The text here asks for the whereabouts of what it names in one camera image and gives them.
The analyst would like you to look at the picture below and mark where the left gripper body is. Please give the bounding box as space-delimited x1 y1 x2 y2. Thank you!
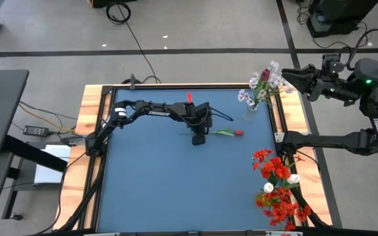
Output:
188 102 213 147

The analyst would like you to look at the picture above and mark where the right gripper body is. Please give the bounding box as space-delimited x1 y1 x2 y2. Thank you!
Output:
308 67 359 106

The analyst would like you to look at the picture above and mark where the bright red tulip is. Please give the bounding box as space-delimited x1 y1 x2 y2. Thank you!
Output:
178 127 245 138

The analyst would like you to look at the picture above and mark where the white veined flower bunch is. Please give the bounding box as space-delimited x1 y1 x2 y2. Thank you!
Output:
236 60 297 109

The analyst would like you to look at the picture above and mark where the small red flower bunch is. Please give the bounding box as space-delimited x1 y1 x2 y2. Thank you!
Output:
251 148 305 180

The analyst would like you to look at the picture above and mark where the large red flower bunch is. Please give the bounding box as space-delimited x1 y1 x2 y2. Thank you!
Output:
255 186 313 236

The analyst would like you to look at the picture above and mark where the clear glass vase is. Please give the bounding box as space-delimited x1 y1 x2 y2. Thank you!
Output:
243 103 259 122

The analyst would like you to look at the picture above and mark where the amber glass vase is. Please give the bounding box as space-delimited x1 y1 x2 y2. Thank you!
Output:
255 192 270 207

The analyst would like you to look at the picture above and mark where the black equipment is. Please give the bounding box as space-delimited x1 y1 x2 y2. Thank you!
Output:
306 0 378 39

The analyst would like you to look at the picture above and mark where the wooden table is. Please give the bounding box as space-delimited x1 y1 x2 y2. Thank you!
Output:
52 82 333 230

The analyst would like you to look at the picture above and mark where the white panel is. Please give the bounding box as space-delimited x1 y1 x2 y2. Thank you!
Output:
33 145 72 185

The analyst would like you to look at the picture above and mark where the black power adapter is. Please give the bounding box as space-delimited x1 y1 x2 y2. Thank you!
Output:
22 125 50 138

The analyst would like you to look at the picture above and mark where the black desk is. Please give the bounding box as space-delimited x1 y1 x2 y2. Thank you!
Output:
0 69 30 155

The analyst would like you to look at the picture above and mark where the black aluminium table frame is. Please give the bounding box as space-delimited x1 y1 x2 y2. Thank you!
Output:
56 83 333 236

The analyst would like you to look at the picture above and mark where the black floor cable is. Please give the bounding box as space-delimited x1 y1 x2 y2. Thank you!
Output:
105 1 162 85

